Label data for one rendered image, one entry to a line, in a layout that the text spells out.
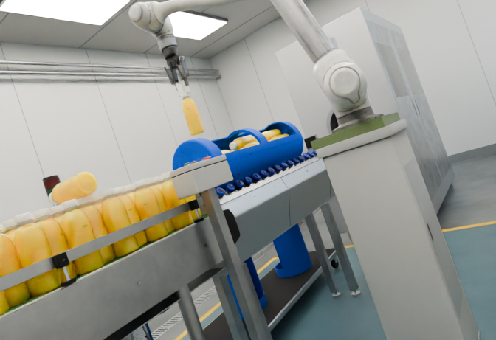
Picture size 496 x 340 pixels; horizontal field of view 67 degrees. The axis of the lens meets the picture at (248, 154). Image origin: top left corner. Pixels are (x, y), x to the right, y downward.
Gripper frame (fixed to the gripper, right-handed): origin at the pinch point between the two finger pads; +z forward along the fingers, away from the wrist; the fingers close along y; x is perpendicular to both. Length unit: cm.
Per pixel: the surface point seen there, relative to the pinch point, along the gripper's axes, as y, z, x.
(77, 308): -23, 65, 91
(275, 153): -13, 45, -40
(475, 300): -77, 149, -70
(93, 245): -21, 52, 80
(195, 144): -5.6, 29.1, 11.4
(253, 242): -8, 81, -2
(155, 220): -21, 53, 58
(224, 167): -34, 43, 32
